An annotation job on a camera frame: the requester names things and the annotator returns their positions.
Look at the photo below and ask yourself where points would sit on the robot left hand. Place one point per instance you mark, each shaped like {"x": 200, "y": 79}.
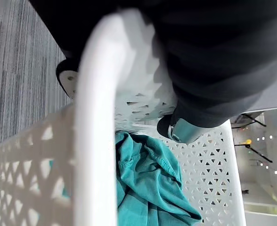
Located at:
{"x": 211, "y": 51}

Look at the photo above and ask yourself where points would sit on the white plastic laundry basket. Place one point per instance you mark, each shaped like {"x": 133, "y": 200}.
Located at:
{"x": 98, "y": 99}

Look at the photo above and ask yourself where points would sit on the teal cloth garment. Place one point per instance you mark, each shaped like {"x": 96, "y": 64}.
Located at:
{"x": 148, "y": 179}

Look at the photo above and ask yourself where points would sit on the small yellow knob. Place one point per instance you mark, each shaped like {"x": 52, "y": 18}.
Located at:
{"x": 248, "y": 141}

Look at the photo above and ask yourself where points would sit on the black metal stand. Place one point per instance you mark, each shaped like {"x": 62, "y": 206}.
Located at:
{"x": 258, "y": 153}

